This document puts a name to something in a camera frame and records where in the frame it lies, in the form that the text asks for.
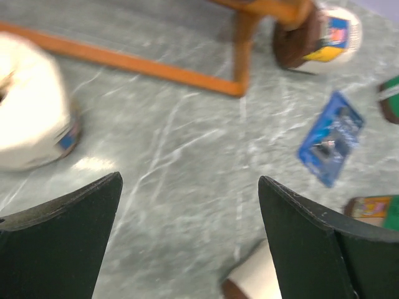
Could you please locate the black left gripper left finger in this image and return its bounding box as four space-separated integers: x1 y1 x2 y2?
1 172 123 298

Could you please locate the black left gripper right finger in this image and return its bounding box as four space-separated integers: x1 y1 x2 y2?
258 176 398 299

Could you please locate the orange wooden shelf rack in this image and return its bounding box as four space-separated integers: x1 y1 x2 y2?
1 1 315 97

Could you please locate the cream wrapped roll front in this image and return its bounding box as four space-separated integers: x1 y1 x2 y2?
221 240 282 299

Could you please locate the cream wrapped roll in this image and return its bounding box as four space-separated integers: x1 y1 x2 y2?
1 31 80 171
221 240 282 299

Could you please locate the green wrapped roll front right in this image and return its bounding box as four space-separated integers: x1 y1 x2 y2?
344 195 398 231

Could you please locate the green wrapped roll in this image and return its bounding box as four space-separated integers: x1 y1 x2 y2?
344 195 398 231
377 76 398 125

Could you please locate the blue razor blister pack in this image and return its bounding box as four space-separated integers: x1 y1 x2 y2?
297 91 365 187

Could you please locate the cream wrapped roll left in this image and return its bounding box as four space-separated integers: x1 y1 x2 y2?
1 31 80 171

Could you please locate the green wrapped roll back right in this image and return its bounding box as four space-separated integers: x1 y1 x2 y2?
377 76 398 125

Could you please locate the cartoon wrapped roll back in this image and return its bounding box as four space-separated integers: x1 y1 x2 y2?
272 5 363 75

